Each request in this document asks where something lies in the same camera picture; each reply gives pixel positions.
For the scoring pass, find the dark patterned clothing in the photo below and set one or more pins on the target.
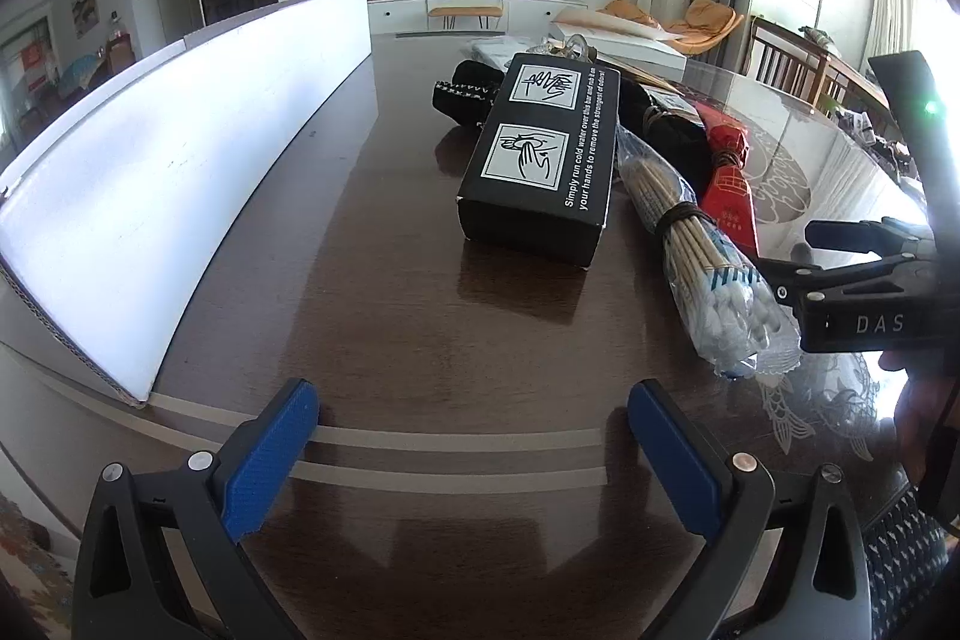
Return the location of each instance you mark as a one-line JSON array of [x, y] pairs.
[[904, 557]]

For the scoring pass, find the orange lounge chair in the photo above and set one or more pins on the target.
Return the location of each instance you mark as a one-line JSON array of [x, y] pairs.
[[709, 21]]

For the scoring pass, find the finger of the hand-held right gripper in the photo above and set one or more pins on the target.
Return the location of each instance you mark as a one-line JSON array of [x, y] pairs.
[[825, 284], [855, 235]]

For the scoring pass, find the orange bench stool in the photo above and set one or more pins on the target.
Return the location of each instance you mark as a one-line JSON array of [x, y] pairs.
[[463, 12]]

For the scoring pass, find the clear plastic piece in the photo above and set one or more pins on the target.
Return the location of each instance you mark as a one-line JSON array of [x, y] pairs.
[[576, 44]]

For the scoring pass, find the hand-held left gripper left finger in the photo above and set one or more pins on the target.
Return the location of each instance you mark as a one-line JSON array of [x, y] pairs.
[[271, 452]]

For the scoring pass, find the bag of cotton swabs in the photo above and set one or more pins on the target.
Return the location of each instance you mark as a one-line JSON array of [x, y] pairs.
[[690, 250]]

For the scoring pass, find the black printed box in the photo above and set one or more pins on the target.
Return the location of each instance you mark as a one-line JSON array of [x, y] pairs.
[[540, 160]]

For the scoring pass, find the wooden chair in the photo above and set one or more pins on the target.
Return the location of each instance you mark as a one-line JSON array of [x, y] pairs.
[[784, 55]]

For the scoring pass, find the small brown cabinet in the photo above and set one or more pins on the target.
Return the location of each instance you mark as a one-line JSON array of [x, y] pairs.
[[120, 51]]

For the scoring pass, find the red packet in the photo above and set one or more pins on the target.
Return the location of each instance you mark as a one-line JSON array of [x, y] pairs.
[[731, 197]]

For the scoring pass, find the blue covered chair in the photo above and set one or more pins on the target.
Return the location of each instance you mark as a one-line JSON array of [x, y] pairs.
[[79, 78]]

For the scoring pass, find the red door decoration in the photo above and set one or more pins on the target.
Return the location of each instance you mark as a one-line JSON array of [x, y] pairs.
[[34, 64]]

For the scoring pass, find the patterned rug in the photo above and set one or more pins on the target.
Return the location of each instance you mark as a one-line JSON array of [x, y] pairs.
[[30, 572]]

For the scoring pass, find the framed wall painting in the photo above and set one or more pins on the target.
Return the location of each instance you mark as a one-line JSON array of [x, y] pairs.
[[85, 4]]

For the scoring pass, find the cluttered wooden side table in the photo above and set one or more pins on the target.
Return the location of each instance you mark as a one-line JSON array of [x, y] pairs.
[[862, 93]]

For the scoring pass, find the person's right hand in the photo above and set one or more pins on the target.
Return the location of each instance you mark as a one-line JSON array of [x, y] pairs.
[[915, 422]]

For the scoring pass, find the white television cabinet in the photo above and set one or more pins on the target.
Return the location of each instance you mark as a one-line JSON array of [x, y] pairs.
[[397, 14]]

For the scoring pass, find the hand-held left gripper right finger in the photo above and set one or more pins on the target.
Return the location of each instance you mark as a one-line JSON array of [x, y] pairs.
[[675, 460]]

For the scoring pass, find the white flat box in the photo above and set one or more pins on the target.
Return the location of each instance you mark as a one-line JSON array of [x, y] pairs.
[[630, 48]]

